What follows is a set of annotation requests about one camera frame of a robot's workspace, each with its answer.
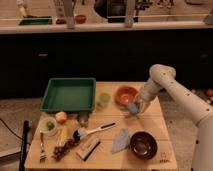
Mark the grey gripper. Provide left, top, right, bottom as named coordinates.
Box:
left=134, top=94, right=150, bottom=113

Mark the blue sponge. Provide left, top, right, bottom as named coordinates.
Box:
left=126, top=103, right=139, bottom=115

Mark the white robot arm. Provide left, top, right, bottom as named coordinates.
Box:
left=135, top=64, right=213, bottom=171

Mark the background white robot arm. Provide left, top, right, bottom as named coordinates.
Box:
left=16, top=0, right=29, bottom=18

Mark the orange bowl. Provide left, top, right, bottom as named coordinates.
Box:
left=115, top=86, right=138, bottom=106

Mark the light green cup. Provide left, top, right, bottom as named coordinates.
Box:
left=98, top=93, right=110, bottom=108

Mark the dark brown bowl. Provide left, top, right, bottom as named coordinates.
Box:
left=130, top=131, right=158, bottom=160

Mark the light blue cloth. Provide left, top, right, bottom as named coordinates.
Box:
left=111, top=128, right=130, bottom=154

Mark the grey mushroom toy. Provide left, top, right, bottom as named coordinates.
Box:
left=77, top=113, right=89, bottom=127

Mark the wooden block eraser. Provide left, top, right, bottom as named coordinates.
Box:
left=76, top=136, right=100, bottom=161

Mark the green plastic tray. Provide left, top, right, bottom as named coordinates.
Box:
left=40, top=78, right=96, bottom=113

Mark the orange peach fruit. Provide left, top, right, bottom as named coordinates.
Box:
left=55, top=112, right=67, bottom=124

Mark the yellow corn cob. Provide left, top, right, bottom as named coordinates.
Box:
left=57, top=126, right=68, bottom=147

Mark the background red bowl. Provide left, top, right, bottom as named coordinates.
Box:
left=75, top=14, right=87, bottom=24

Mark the bunch of dark grapes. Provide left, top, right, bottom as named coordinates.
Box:
left=52, top=139, right=79, bottom=161

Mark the silver fork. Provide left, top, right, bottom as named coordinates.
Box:
left=40, top=132, right=46, bottom=163

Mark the black table clamp bar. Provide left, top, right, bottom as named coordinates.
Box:
left=19, top=120, right=30, bottom=171

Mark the background green tray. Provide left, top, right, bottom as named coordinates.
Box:
left=19, top=16, right=52, bottom=26

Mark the white handled brush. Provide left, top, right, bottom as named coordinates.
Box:
left=73, top=123, right=116, bottom=141

